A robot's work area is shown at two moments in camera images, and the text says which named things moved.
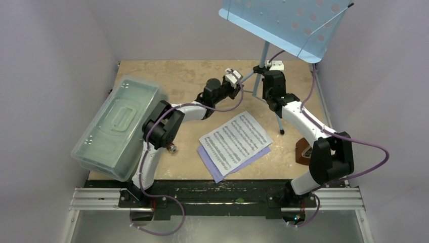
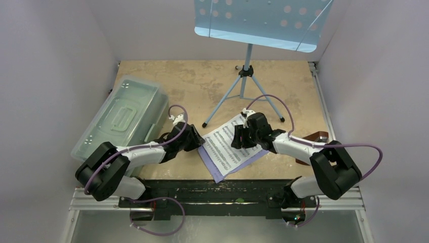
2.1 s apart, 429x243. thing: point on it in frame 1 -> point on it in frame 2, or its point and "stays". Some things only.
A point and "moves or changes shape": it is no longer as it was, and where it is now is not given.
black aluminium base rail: (152, 200) stays
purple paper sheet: (215, 173) stays
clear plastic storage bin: (112, 144) stays
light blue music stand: (303, 28) moves or changes shape
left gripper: (234, 91) -> (196, 139)
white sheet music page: (235, 143) stays
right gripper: (265, 71) -> (239, 137)
